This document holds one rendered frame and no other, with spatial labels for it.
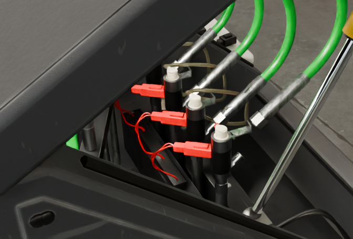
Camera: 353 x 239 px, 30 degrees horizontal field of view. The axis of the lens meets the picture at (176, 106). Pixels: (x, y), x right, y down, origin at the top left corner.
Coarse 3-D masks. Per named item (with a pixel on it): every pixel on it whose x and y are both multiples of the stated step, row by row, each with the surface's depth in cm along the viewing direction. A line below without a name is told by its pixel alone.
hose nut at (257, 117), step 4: (256, 112) 89; (252, 116) 90; (256, 116) 89; (260, 116) 89; (252, 120) 89; (256, 120) 89; (260, 120) 88; (264, 120) 89; (256, 124) 89; (260, 124) 89; (264, 124) 89; (260, 128) 89
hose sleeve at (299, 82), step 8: (296, 80) 88; (304, 80) 88; (288, 88) 88; (296, 88) 88; (280, 96) 88; (288, 96) 88; (272, 104) 88; (280, 104) 88; (264, 112) 89; (272, 112) 88
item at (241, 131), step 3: (237, 129) 90; (240, 129) 90; (243, 129) 90; (246, 129) 90; (231, 132) 89; (234, 132) 89; (237, 132) 89; (240, 132) 89; (243, 132) 89; (246, 132) 89; (249, 132) 89; (234, 135) 89; (237, 135) 89; (240, 135) 89; (234, 138) 88
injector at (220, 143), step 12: (228, 132) 89; (216, 144) 88; (228, 144) 88; (216, 156) 89; (228, 156) 89; (240, 156) 91; (216, 168) 90; (228, 168) 90; (216, 180) 92; (216, 192) 94
